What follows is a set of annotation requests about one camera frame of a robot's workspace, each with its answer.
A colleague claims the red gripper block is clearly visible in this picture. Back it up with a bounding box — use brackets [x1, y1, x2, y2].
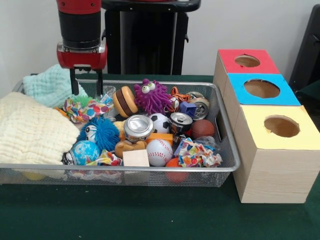
[56, 41, 109, 96]

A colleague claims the mint green cloth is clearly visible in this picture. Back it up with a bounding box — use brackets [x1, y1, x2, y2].
[22, 64, 87, 109]

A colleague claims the blue spiky eyed toy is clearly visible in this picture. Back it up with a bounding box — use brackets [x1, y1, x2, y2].
[78, 116, 121, 152]

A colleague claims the cream waffle cloth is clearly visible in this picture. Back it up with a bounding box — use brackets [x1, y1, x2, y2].
[0, 91, 81, 166]

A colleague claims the shallow mesh bin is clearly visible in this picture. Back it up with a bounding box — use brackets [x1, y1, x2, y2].
[0, 77, 241, 188]

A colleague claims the wooden box with three holes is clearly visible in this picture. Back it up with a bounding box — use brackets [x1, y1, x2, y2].
[212, 48, 320, 205]

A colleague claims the toy hamburger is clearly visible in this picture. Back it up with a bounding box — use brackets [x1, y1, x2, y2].
[112, 86, 139, 118]

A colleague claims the crushed silver can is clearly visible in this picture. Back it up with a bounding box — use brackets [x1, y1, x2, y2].
[123, 114, 155, 143]

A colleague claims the purple spiky eyed toy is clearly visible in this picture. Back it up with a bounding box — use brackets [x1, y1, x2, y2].
[133, 78, 173, 115]

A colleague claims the small soccer ball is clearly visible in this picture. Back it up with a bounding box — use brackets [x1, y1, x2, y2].
[149, 113, 171, 134]

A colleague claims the white baseball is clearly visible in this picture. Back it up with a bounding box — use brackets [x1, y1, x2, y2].
[146, 138, 174, 168]

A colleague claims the black orange drink can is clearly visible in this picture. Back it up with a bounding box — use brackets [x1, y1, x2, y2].
[169, 112, 194, 135]

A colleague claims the crumpled colourful paper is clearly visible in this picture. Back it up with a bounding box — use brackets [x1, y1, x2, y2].
[174, 137, 223, 168]

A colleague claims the dark green table cloth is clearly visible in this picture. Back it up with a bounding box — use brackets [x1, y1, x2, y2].
[294, 79, 320, 126]
[0, 72, 320, 240]

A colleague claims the black upright panel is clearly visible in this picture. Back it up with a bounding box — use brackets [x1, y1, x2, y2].
[288, 4, 320, 88]

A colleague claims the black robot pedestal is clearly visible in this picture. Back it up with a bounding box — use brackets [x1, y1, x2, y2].
[101, 0, 202, 75]

